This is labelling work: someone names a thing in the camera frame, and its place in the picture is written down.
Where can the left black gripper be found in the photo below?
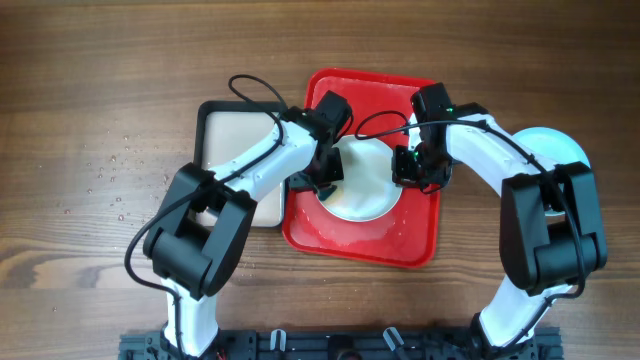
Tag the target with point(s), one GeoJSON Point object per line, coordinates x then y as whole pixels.
{"type": "Point", "coordinates": [293, 183]}

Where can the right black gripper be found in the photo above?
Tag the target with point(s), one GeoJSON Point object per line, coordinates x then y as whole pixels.
{"type": "Point", "coordinates": [403, 177]}

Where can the white plate with red stain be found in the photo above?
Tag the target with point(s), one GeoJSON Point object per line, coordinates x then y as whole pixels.
{"type": "Point", "coordinates": [366, 191]}

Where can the light blue plate front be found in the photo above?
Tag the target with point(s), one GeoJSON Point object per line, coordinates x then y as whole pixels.
{"type": "Point", "coordinates": [551, 144]}

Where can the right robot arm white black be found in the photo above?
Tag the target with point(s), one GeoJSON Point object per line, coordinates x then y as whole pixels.
{"type": "Point", "coordinates": [551, 235]}

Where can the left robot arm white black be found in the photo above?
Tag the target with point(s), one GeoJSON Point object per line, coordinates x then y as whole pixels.
{"type": "Point", "coordinates": [197, 238]}

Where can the red plastic tray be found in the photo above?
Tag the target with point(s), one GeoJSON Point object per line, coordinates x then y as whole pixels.
{"type": "Point", "coordinates": [404, 237]}

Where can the black tray with soapy water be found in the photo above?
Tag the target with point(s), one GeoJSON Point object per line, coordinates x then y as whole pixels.
{"type": "Point", "coordinates": [225, 130]}

